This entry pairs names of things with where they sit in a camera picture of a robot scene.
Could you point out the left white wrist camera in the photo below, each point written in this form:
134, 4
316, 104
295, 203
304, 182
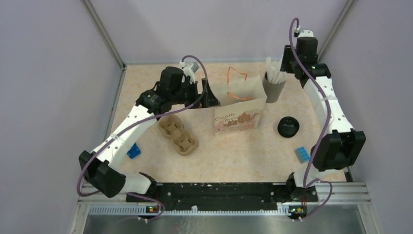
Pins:
189, 70

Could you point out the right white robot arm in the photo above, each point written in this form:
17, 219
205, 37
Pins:
340, 143

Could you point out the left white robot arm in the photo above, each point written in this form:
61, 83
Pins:
176, 86

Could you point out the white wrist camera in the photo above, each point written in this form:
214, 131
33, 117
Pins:
298, 33
189, 70

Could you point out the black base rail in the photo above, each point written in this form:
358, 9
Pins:
221, 197

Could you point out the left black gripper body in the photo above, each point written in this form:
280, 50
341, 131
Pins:
188, 94

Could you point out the bundle of white straws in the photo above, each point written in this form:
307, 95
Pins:
274, 73

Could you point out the blue toy block right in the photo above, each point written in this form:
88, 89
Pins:
302, 155

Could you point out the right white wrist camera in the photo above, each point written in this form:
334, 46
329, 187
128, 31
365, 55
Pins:
298, 33

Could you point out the brown pulp cup carrier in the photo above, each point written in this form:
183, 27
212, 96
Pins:
183, 141

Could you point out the stack of black lids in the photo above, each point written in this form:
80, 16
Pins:
288, 127

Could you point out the beige paper takeout bag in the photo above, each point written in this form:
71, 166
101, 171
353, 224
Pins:
242, 100

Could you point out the grey cylindrical straw holder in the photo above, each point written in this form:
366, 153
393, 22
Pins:
273, 91

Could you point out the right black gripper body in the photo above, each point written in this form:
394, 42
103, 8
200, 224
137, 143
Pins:
288, 63

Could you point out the blue toy block left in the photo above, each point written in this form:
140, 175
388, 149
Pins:
134, 151

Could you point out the blue toy block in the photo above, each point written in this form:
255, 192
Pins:
302, 155
134, 151

